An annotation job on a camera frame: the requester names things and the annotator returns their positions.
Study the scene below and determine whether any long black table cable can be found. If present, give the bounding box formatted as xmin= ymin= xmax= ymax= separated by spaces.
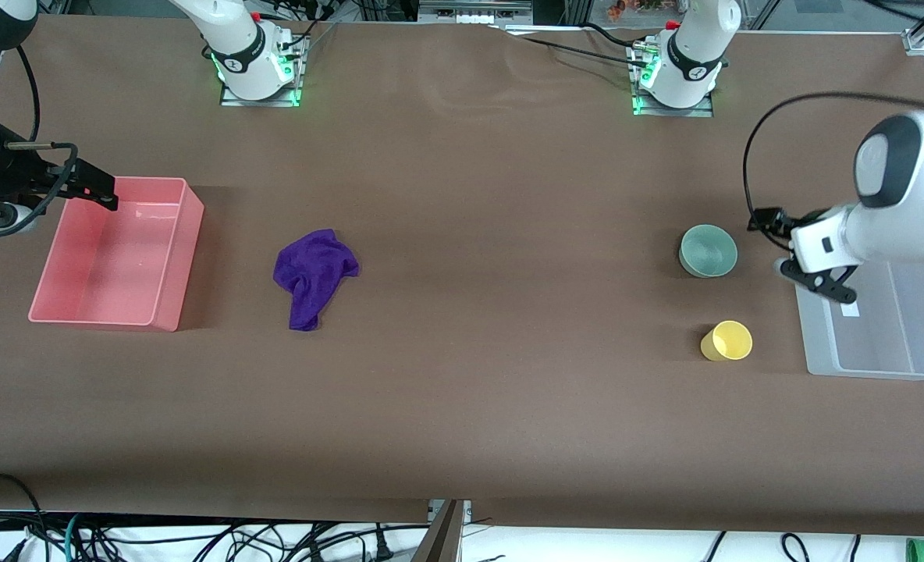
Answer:
xmin=492 ymin=26 xmax=644 ymax=68

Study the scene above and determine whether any green bowl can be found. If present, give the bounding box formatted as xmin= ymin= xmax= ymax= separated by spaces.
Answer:
xmin=678 ymin=224 xmax=739 ymax=279

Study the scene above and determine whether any short black table cable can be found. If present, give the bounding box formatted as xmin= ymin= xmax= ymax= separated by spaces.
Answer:
xmin=583 ymin=21 xmax=652 ymax=49

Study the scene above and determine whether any pink plastic bin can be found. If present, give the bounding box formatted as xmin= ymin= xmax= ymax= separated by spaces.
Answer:
xmin=28 ymin=177 xmax=205 ymax=333

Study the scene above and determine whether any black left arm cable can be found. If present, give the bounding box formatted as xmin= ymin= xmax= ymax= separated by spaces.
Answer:
xmin=742 ymin=91 xmax=924 ymax=229

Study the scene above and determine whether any yellow cup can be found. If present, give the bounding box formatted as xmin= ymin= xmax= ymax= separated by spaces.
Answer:
xmin=700 ymin=320 xmax=753 ymax=362

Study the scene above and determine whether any brown table cover sheet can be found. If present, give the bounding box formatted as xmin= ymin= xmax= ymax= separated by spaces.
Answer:
xmin=0 ymin=14 xmax=924 ymax=539

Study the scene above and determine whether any purple cloth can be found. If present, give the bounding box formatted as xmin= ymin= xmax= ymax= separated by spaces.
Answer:
xmin=273 ymin=229 xmax=361 ymax=332

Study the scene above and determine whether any metal table leg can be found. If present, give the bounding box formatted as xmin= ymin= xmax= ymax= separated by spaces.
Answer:
xmin=411 ymin=500 xmax=467 ymax=562

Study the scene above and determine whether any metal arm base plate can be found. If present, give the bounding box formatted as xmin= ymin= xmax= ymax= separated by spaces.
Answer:
xmin=628 ymin=41 xmax=716 ymax=119
xmin=219 ymin=31 xmax=308 ymax=108

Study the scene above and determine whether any grey metal box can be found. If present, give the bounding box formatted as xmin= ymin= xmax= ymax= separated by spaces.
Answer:
xmin=418 ymin=0 xmax=535 ymax=25

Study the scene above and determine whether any black looped floor cable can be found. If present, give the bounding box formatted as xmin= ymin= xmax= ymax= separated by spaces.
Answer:
xmin=0 ymin=471 xmax=46 ymax=547

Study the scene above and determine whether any clear plastic bin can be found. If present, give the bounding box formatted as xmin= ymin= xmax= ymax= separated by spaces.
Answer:
xmin=794 ymin=261 xmax=924 ymax=381

